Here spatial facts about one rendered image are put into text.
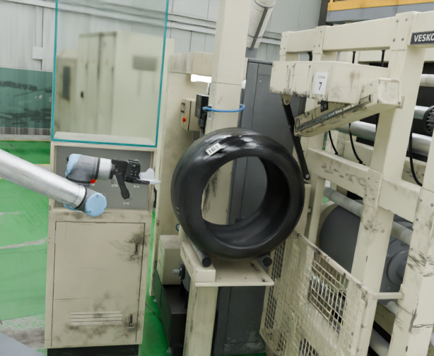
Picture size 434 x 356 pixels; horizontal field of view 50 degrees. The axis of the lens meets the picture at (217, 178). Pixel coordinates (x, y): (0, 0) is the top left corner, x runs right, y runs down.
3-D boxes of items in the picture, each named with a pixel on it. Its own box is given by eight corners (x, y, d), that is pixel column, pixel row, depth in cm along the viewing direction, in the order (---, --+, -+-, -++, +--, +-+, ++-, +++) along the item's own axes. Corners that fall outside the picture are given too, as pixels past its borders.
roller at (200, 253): (186, 230, 233) (195, 229, 235) (186, 239, 235) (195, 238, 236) (202, 258, 201) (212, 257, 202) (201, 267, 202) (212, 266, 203)
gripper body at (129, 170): (142, 165, 191) (112, 160, 187) (138, 185, 192) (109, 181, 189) (141, 162, 198) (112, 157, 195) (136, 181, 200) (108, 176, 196)
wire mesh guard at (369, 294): (259, 333, 264) (275, 215, 249) (261, 333, 265) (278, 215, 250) (337, 460, 180) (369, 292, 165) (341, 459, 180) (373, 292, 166)
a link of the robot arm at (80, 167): (65, 175, 192) (68, 151, 191) (96, 179, 195) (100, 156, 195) (63, 178, 183) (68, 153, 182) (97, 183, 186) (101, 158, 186)
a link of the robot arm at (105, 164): (97, 181, 187) (96, 176, 196) (109, 184, 188) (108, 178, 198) (100, 160, 185) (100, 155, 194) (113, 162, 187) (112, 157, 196)
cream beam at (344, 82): (267, 92, 228) (271, 61, 225) (314, 97, 235) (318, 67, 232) (325, 102, 171) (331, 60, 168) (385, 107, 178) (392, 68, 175)
